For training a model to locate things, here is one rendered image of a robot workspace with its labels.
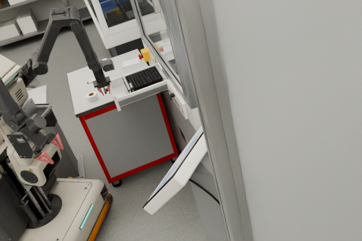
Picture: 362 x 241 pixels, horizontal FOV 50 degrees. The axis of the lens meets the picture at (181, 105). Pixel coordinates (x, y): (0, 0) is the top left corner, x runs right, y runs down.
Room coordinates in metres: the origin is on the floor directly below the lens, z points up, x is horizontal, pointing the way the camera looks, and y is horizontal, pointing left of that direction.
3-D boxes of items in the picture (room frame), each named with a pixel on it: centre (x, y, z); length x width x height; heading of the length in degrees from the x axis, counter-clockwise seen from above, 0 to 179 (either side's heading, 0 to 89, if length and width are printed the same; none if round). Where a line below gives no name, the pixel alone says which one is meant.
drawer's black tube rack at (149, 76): (2.09, 0.19, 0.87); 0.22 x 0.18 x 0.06; 101
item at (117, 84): (2.10, 0.18, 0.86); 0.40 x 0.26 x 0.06; 101
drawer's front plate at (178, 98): (1.81, 0.01, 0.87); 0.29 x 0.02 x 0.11; 11
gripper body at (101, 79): (2.02, 0.42, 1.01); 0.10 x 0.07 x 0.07; 101
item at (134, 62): (2.59, 0.28, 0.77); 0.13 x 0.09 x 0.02; 93
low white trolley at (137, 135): (2.46, 0.45, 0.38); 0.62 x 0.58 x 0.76; 11
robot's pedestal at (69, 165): (2.46, 1.06, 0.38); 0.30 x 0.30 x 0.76; 8
